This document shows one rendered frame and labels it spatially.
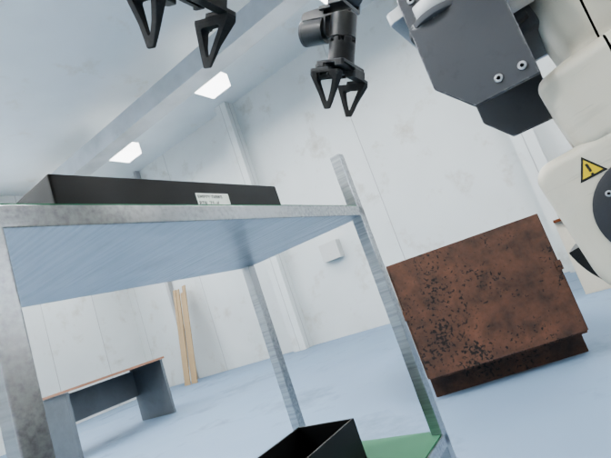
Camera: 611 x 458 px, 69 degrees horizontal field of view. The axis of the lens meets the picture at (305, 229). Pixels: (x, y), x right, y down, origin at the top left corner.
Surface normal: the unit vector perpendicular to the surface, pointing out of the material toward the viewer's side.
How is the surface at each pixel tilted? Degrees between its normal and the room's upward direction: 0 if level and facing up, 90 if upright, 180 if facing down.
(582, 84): 90
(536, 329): 90
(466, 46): 90
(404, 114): 90
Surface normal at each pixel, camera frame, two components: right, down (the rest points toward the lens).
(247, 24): -0.54, 0.04
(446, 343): -0.18, -0.11
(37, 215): 0.77, -0.36
